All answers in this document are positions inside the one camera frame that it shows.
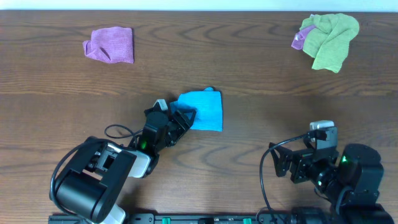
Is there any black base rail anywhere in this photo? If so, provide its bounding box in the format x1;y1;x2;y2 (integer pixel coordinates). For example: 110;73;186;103
48;212;299;224

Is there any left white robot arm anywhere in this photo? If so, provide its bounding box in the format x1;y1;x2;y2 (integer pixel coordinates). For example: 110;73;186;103
49;106;197;223

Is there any green crumpled cloth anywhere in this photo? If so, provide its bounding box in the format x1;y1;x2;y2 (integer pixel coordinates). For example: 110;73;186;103
300;13;359;73

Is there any blue microfiber cloth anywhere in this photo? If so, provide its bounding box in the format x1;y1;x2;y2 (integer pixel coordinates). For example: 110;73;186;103
170;86;223;132

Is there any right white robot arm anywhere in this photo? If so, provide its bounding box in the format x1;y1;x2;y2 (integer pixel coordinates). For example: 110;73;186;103
271;144;394;223

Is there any folded purple cloth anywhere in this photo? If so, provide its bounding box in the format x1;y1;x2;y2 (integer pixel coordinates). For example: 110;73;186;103
83;27;134;63

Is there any small purple cloth under green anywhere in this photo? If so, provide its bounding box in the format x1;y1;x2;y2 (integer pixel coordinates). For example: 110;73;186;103
291;25;316;50

